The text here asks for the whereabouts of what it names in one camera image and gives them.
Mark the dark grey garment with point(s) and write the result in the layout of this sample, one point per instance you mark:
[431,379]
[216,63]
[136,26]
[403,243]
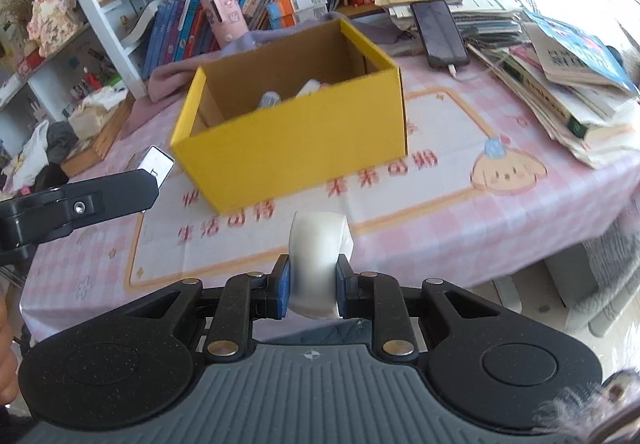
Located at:
[62,141]

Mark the white eraser block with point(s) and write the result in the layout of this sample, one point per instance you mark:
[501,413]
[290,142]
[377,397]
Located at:
[315,254]

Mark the blue white spray bottle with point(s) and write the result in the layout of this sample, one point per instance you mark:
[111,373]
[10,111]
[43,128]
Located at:
[270,99]

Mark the wooden box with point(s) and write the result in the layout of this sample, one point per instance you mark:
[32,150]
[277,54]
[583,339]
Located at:
[107,138]

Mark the yellow cardboard box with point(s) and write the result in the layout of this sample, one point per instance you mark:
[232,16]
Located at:
[300,151]

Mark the row of colourful children's books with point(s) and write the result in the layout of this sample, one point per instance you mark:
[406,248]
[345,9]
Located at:
[175,28]

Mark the black smartphone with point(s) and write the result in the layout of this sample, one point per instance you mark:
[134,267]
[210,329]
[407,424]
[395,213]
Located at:
[440,34]

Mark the grey knit blanket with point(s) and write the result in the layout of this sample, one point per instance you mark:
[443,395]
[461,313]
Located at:
[612,274]

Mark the white side shelf unit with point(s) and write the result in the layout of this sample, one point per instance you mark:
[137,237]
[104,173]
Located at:
[30,73]

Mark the grey furry sleeve cuff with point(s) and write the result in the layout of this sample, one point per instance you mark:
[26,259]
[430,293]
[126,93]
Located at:
[575,411]

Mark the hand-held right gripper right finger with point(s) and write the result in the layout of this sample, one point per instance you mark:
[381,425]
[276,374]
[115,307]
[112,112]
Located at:
[344,289]

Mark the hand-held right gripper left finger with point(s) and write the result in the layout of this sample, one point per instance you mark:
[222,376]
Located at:
[282,289]

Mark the lavender and pink cloth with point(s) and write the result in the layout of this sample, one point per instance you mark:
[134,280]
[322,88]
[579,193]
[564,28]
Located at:
[165,79]

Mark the white garment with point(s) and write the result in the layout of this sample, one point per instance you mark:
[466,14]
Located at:
[27,158]

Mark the blue cover book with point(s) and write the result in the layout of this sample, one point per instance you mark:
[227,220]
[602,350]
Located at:
[580,53]

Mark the stack of loose papers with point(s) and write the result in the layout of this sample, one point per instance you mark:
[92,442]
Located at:
[495,21]

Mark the cream tissue pack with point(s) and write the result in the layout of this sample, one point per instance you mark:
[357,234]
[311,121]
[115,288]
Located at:
[97,111]

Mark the orange blue carton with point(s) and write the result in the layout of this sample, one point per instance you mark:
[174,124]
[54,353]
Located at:
[297,1]
[300,19]

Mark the pink doll figurine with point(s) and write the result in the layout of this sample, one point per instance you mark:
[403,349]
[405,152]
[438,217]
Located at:
[52,21]

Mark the pink cylindrical device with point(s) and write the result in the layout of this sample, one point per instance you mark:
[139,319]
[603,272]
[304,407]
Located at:
[227,16]

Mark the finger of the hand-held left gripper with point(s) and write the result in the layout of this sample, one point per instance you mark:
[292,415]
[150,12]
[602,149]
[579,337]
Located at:
[100,204]

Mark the pile of thick textbooks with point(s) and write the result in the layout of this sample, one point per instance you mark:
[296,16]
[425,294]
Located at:
[565,123]

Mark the pens in holder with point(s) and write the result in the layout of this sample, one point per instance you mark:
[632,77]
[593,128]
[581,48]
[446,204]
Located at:
[95,81]

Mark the white bookshelf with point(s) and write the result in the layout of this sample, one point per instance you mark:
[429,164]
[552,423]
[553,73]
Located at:
[100,18]

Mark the small printed white box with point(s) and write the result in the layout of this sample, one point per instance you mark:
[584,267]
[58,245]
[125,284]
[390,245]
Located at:
[156,164]

